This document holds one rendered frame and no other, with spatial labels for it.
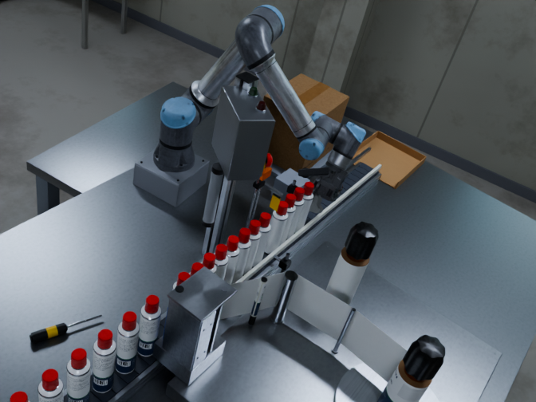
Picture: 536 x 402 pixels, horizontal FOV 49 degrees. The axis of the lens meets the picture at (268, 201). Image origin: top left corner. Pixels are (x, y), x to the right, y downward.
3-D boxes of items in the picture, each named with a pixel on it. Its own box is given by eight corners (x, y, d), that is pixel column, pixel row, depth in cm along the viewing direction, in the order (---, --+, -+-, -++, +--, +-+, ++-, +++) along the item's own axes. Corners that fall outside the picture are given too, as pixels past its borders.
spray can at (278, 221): (272, 258, 195) (285, 211, 182) (259, 250, 196) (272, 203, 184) (280, 250, 198) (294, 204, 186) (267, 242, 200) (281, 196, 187)
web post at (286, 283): (278, 327, 173) (293, 284, 161) (266, 317, 174) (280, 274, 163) (287, 318, 176) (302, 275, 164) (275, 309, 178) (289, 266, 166)
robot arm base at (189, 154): (184, 177, 209) (187, 154, 203) (145, 163, 211) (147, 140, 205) (200, 155, 221) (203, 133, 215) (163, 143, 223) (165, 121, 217)
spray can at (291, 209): (279, 250, 198) (293, 203, 186) (267, 242, 200) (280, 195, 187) (287, 242, 202) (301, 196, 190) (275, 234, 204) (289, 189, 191)
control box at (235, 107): (226, 181, 154) (238, 120, 143) (210, 143, 166) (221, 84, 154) (262, 179, 158) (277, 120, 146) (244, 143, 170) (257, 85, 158)
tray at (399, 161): (396, 189, 250) (399, 182, 247) (344, 159, 259) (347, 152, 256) (423, 163, 271) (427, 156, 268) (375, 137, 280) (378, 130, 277)
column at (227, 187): (211, 261, 195) (249, 82, 153) (201, 254, 196) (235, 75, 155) (219, 254, 198) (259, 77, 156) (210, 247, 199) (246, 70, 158)
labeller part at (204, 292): (200, 322, 136) (201, 320, 135) (166, 296, 140) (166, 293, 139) (237, 292, 146) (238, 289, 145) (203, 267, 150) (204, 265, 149)
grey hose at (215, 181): (208, 229, 170) (219, 171, 157) (199, 222, 171) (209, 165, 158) (216, 223, 172) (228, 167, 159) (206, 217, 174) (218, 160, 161)
